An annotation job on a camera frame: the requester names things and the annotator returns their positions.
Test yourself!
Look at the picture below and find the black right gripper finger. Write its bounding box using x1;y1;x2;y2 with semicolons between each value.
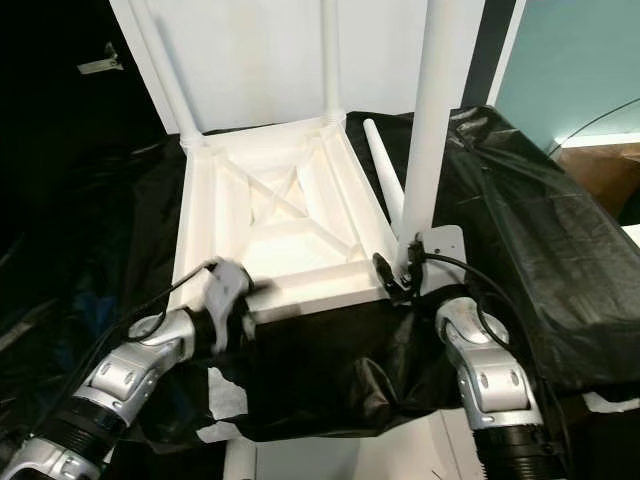
372;253;402;300

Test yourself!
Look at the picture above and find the white plastic table top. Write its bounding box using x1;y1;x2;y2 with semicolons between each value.
172;115;416;323

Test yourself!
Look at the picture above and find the white tapered table leg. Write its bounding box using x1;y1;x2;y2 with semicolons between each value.
320;0;346;126
398;0;469;266
363;118;406;226
130;0;209;151

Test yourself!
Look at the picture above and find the black plastic table cover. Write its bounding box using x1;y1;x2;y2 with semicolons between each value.
0;105;640;471

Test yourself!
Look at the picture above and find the brown wooden furniture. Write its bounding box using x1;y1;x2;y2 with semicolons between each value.
565;145;640;216

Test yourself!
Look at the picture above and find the black door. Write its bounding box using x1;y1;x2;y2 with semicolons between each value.
0;0;173;271

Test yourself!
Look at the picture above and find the teal glass panel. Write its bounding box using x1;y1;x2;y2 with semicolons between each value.
495;0;640;146

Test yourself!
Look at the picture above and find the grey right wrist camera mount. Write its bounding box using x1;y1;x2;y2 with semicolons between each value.
415;226;469;296

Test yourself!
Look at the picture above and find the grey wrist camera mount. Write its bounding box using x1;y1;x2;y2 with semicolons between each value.
415;226;469;296
200;260;256;331

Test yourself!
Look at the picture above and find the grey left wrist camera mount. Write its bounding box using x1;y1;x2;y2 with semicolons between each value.
200;260;256;331

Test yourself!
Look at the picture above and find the thin black curved cable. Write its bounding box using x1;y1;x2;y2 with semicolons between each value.
545;98;640;156

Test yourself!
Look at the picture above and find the black wall pillar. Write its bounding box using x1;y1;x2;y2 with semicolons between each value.
460;0;519;111

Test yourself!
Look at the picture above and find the silver door handle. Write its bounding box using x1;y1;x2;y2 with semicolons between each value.
77;42;124;76

